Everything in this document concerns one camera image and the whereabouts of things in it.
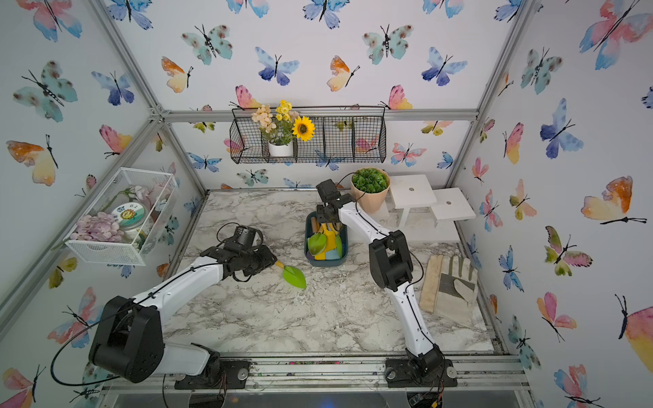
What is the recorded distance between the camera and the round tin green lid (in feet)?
2.15

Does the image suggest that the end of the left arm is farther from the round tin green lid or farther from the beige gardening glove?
the beige gardening glove

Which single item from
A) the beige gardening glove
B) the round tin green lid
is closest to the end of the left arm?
the round tin green lid
